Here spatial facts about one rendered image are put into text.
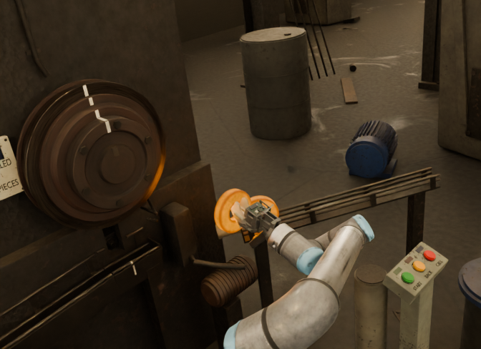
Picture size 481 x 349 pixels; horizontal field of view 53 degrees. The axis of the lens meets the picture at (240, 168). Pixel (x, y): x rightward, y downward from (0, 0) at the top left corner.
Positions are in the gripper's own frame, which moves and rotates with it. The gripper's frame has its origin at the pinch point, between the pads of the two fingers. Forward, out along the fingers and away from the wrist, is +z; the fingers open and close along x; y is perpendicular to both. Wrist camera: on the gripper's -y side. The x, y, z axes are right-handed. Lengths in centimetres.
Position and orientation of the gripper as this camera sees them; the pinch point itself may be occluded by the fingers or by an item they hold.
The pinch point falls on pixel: (232, 206)
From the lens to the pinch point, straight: 167.7
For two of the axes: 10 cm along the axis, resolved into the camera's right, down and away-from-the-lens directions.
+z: -7.0, -4.9, 5.3
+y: 0.9, -7.9, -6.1
